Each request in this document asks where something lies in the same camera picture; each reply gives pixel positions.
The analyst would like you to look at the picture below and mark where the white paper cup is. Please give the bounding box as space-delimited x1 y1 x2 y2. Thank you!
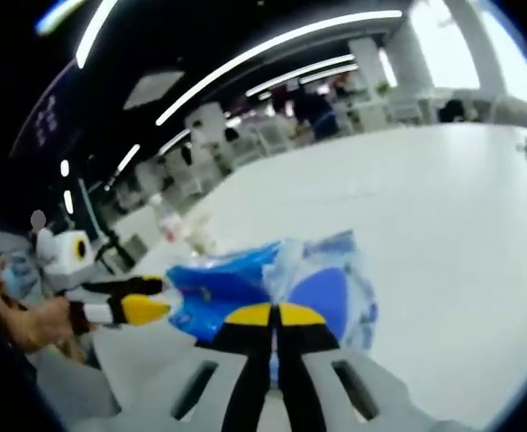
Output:
189 219 220 252

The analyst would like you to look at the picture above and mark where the hanging display sign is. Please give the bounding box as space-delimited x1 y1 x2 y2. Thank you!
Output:
32 93 60 146

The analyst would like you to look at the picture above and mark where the wet wipes pack blue lid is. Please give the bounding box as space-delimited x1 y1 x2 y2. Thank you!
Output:
266 230 377 351

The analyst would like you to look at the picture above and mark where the blue tissue pack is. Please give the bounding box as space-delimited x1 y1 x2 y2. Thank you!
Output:
165 239 292 348

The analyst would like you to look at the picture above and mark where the person's left hand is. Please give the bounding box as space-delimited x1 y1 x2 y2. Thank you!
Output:
17 296 73 352

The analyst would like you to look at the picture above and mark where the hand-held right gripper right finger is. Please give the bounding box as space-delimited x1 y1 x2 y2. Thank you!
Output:
274 301 444 432

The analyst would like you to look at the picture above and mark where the curved ceiling light strip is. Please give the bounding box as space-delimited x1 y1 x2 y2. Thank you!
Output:
155 9 404 127

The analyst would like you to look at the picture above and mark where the clear plastic water bottle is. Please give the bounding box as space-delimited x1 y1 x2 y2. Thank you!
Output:
158 210 184 245

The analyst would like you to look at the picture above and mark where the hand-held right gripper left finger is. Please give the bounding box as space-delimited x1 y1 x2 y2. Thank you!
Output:
71 301 276 432

